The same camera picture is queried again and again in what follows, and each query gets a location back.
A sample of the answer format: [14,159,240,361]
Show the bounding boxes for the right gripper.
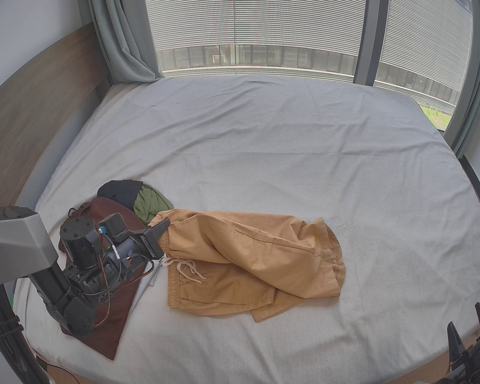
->
[446,302,480,384]

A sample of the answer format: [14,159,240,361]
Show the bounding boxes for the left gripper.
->
[107,227,166,277]

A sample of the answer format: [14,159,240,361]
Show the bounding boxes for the tan shorts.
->
[148,208,347,323]

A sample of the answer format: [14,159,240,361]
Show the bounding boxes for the bed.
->
[0,22,480,384]

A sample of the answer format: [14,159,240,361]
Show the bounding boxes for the white garment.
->
[129,259,166,312]

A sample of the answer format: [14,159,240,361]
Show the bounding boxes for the olive green garment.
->
[133,183,174,226]

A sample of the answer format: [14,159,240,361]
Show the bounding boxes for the black garment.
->
[97,180,145,211]

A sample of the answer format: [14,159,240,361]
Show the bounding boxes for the dark brown shorts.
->
[58,197,154,361]

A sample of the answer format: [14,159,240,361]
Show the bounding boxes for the long grey-green curtain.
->
[89,0,164,84]

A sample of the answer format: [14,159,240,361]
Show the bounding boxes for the window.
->
[144,0,474,133]

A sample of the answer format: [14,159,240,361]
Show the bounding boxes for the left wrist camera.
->
[99,212,133,244]

